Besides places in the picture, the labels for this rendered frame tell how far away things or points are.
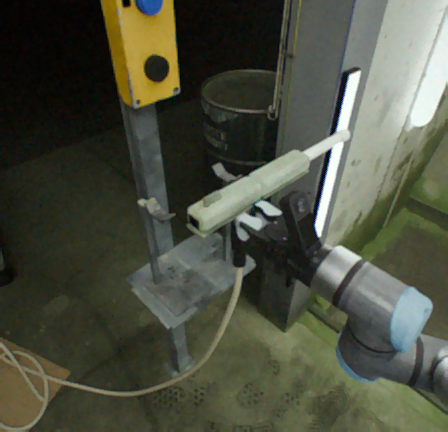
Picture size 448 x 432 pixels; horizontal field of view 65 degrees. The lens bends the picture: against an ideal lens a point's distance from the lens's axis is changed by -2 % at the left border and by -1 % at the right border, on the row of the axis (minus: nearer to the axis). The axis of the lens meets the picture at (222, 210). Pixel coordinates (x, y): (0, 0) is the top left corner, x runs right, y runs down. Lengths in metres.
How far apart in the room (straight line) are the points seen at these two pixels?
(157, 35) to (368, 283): 0.57
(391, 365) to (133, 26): 0.73
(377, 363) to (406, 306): 0.14
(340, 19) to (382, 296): 0.68
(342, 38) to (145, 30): 0.50
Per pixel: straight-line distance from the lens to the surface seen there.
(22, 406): 1.89
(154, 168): 0.92
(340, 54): 1.02
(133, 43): 0.72
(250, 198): 0.66
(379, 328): 0.58
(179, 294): 0.99
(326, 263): 0.59
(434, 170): 2.62
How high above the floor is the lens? 1.59
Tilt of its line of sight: 40 degrees down
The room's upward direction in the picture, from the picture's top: straight up
